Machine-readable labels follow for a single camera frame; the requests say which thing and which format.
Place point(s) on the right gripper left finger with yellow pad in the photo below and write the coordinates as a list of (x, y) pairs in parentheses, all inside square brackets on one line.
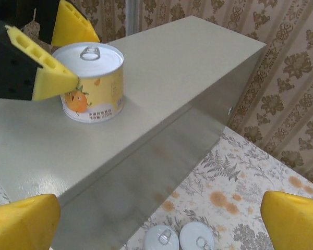
[(21, 224)]

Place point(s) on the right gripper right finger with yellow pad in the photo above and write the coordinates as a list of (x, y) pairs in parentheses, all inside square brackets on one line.
[(294, 224)]

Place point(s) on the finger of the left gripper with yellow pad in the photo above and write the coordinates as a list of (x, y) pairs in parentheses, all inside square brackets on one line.
[(18, 65), (70, 23)]

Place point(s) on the yellow orange-fruit label can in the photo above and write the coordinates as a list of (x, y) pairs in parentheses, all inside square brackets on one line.
[(101, 86)]

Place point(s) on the blue label tin can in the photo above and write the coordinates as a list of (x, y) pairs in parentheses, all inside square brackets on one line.
[(197, 237)]

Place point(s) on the pink label tin can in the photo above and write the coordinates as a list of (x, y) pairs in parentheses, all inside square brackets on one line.
[(161, 238)]

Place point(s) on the grey metal counter box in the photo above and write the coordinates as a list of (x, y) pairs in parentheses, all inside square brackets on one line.
[(159, 78)]

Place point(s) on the floral tablecloth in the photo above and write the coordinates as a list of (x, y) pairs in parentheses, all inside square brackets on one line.
[(250, 169)]

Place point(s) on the aluminium frame post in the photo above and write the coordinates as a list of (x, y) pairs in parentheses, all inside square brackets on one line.
[(132, 15)]

